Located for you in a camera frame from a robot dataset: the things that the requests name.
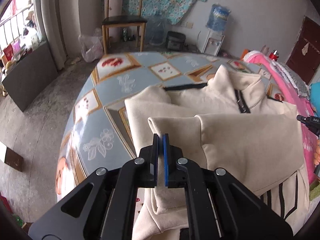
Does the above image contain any beige zip jacket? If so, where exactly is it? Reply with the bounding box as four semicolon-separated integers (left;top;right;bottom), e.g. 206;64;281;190
125;66;309;232

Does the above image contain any person right hand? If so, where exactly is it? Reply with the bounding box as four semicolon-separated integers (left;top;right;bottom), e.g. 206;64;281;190
313;140;320;166

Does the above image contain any cyan pillow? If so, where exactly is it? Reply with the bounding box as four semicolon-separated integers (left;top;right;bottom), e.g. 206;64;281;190
310;82;320;114

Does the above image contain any pink floral blanket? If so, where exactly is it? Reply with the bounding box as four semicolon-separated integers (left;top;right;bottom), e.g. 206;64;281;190
243;50;317;184

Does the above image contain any fruit pattern table cover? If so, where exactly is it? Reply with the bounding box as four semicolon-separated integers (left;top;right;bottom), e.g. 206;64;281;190
55;52;284;199

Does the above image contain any dark red door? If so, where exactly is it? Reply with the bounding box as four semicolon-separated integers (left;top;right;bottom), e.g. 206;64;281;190
286;16;320;84

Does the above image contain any red lighter bottle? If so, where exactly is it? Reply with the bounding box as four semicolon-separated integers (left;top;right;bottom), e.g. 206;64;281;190
268;50;279;61

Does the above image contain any black rice cooker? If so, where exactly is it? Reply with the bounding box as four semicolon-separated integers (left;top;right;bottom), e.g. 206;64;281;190
165;31;186;51

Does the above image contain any white water dispenser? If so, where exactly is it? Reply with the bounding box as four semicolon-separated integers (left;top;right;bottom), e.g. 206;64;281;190
200;29;225;56

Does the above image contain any empty clear water jug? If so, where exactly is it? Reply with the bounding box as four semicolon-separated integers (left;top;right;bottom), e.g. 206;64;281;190
145;15;167;46

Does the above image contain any white plastic bag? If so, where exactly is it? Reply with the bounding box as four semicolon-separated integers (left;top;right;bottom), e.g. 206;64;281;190
79;28;104;63

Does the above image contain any wooden chair black seat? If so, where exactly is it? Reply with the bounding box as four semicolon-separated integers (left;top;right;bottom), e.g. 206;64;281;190
101;0;148;54

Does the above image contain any blue water jug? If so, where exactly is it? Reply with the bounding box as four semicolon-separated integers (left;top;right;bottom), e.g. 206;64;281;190
206;4;231;33

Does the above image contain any brown cardboard box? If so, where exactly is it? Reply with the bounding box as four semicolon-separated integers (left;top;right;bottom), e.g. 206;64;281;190
0;142;24;172

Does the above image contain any dark grey cabinet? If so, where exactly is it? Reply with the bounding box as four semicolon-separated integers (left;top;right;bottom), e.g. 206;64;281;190
2;41;58;111

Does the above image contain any grey curtain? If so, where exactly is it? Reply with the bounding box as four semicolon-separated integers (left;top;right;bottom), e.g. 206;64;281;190
34;0;67;70

